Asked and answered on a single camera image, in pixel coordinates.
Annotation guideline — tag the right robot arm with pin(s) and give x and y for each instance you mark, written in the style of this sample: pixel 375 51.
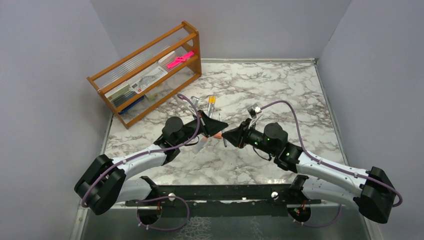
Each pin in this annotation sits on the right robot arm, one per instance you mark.
pixel 370 191

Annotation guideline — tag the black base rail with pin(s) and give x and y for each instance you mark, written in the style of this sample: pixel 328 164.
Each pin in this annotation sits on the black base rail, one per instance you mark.
pixel 239 200

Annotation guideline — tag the white digital scale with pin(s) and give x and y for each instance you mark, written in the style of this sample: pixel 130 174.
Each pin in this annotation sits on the white digital scale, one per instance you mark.
pixel 146 78

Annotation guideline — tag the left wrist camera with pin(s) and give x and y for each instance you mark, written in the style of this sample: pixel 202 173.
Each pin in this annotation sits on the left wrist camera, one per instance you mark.
pixel 194 100

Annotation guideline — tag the white grey pen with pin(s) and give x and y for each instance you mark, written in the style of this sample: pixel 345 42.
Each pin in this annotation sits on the white grey pen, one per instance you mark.
pixel 222 131

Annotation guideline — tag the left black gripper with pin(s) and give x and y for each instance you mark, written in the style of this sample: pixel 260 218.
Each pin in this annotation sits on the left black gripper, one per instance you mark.
pixel 214 126

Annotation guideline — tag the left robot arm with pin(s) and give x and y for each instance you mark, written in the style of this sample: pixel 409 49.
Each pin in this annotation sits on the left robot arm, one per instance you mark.
pixel 108 180

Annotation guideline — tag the white pen yellow end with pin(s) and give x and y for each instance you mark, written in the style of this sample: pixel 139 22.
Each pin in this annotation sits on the white pen yellow end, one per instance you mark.
pixel 212 101

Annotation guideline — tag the green white box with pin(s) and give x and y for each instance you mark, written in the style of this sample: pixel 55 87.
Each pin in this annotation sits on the green white box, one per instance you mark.
pixel 118 94

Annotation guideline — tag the wooden rack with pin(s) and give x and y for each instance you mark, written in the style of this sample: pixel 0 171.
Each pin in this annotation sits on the wooden rack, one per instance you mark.
pixel 162 50

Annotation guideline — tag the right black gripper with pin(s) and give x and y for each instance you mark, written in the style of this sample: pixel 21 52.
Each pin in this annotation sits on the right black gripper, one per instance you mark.
pixel 243 130

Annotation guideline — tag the orange tip white marker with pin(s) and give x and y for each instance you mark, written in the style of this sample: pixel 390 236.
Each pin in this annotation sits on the orange tip white marker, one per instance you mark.
pixel 200 145

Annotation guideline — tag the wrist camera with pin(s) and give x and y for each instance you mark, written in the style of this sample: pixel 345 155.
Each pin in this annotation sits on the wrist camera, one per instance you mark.
pixel 194 100
pixel 255 113

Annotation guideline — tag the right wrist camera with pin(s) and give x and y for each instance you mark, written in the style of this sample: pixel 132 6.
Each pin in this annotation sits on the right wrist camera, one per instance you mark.
pixel 255 113

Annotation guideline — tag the pink tool on rack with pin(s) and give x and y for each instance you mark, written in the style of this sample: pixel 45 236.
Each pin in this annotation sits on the pink tool on rack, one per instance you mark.
pixel 180 59

